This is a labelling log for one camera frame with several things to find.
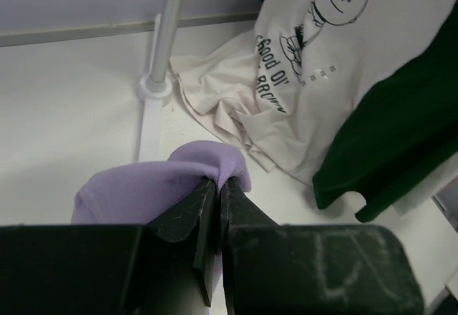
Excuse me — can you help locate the purple t shirt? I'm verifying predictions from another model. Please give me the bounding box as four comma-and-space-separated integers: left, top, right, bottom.
70, 140, 251, 307

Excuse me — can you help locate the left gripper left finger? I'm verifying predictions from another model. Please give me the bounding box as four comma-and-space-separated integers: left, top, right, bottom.
145, 178, 215, 306

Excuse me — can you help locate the white clothes rack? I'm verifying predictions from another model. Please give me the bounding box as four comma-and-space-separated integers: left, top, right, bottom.
137, 0, 184, 162

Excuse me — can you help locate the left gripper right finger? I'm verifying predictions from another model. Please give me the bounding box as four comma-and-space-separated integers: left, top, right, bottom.
220, 177, 277, 314

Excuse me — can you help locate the dark green t shirt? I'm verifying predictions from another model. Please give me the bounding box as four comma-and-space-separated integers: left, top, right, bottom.
310, 0, 457, 222

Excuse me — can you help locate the cream printed t shirt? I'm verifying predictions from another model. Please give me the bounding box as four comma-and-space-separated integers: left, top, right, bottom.
171, 0, 456, 185

